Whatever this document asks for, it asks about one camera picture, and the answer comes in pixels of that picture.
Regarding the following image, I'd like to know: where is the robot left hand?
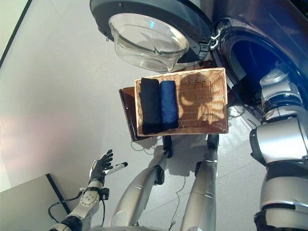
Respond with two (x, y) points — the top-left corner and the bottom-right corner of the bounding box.
(89, 149), (128, 182)

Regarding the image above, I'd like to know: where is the blue cloth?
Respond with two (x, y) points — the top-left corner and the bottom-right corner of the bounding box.
(158, 80), (180, 130)

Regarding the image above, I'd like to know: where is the round glass washing machine door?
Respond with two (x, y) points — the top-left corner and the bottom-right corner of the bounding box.
(89, 0), (219, 72)

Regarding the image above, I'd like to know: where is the dark front-load washing machine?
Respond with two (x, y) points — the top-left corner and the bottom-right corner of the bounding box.
(209, 0), (308, 128)

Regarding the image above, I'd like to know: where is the silver left robot leg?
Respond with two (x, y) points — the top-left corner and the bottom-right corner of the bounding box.
(108, 136), (174, 228)

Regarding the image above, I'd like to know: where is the dark brown wooden stool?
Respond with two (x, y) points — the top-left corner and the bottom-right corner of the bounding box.
(118, 60), (217, 142)

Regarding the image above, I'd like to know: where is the black cloth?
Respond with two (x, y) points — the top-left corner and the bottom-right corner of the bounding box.
(140, 77), (164, 135)

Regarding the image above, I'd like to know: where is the grey panel with black edge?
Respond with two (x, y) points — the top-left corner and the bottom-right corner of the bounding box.
(0, 173), (72, 231)

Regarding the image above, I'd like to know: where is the tan wicker laundry basket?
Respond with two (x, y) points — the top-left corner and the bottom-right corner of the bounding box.
(134, 67), (229, 138)

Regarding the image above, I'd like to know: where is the black baseboard strip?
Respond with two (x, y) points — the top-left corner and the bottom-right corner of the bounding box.
(0, 0), (33, 69)

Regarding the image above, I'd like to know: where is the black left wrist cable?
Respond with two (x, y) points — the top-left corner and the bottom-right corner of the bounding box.
(47, 190), (106, 228)

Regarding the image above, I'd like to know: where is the thin floor cable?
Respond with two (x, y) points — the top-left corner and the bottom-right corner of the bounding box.
(168, 175), (187, 228)

